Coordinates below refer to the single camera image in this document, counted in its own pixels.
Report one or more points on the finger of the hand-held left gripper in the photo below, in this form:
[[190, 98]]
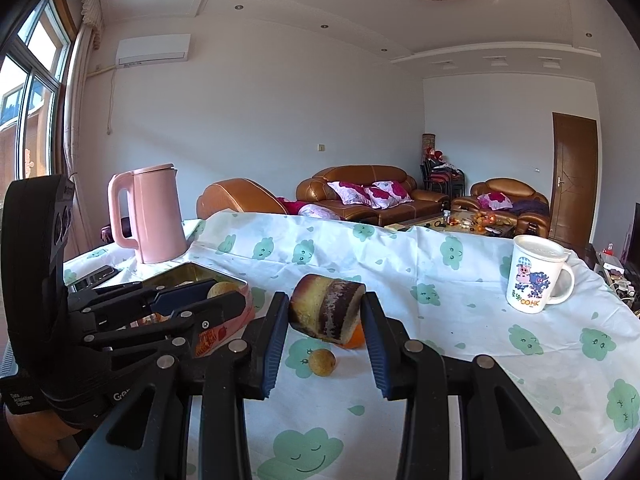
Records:
[[175, 297], [210, 312]]

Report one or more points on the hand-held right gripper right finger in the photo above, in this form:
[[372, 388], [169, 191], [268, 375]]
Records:
[[380, 355]]

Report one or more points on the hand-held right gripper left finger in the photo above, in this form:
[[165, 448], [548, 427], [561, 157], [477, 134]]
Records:
[[275, 350]]

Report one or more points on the pink metal tin box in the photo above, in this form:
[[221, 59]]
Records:
[[212, 338]]

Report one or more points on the orange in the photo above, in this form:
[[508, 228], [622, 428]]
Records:
[[354, 340]]

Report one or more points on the chocolate cake roll slice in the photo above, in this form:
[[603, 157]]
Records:
[[325, 305]]

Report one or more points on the person's left forearm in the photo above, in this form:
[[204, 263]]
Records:
[[30, 435]]

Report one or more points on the white cloud print tablecloth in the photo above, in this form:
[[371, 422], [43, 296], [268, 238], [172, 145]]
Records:
[[450, 310]]

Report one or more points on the pink electric kettle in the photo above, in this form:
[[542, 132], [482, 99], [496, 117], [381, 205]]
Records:
[[155, 215]]

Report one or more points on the dark red padded stool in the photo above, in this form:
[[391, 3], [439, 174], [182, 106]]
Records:
[[120, 230]]

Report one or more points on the brown leather chaise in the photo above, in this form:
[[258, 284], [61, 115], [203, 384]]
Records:
[[235, 197]]

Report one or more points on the pale curtain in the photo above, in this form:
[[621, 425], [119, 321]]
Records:
[[75, 135]]

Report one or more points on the brown leather sofa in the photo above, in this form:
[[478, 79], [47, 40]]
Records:
[[390, 212]]

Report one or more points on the pink floral cushion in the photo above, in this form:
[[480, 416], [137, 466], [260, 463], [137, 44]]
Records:
[[320, 211]]

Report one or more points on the cluttered coffee table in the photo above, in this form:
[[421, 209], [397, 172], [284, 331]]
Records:
[[450, 225]]

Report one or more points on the white magenta floral pillow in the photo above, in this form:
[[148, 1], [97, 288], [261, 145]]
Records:
[[350, 192], [390, 195]]

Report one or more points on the white cartoon print mug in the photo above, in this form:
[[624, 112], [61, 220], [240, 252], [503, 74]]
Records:
[[535, 275]]

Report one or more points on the window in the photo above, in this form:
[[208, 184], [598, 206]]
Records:
[[30, 85]]

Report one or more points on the stack of dark chairs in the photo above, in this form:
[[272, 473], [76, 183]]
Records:
[[442, 177]]

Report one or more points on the magenta floral armchair pillow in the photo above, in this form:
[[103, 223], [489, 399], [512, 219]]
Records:
[[495, 200]]

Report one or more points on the brown leather armchair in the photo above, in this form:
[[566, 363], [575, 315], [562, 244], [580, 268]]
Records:
[[535, 222]]

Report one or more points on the dark purple blanket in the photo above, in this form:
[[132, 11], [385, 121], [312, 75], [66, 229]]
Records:
[[530, 207]]

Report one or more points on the tall patterned floor vase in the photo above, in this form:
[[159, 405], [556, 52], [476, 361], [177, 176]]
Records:
[[429, 146]]

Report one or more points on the cluttered television stand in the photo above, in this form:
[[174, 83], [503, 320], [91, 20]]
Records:
[[615, 275]]

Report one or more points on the brown wooden door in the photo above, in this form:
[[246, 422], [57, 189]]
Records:
[[575, 180]]

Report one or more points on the black television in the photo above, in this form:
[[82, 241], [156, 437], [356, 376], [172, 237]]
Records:
[[636, 232]]

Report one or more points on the white wall air conditioner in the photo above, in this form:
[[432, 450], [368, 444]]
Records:
[[152, 50]]

